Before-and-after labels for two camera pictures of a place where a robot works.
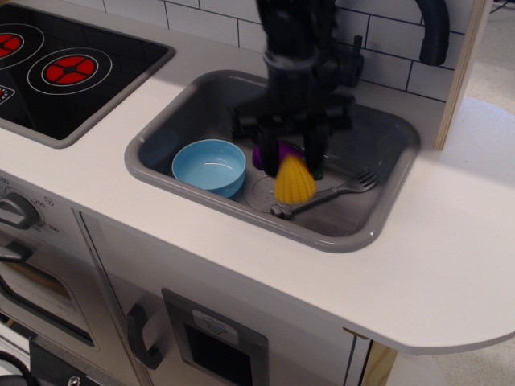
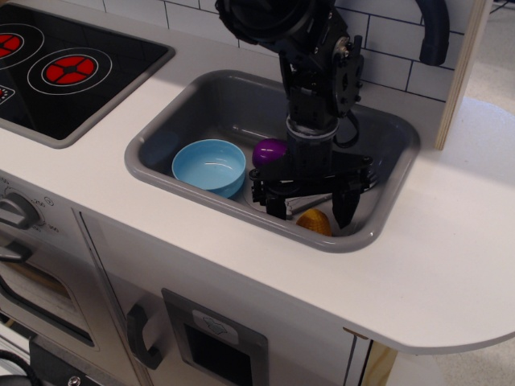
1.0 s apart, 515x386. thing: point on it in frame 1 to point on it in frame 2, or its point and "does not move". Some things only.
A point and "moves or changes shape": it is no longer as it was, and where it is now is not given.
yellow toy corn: (294, 183) moves or changes shape
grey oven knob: (18, 211) does not move
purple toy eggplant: (285, 148) does not move
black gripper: (301, 103) to (311, 167)
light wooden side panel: (472, 43) does not move
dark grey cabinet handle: (136, 318) does not move
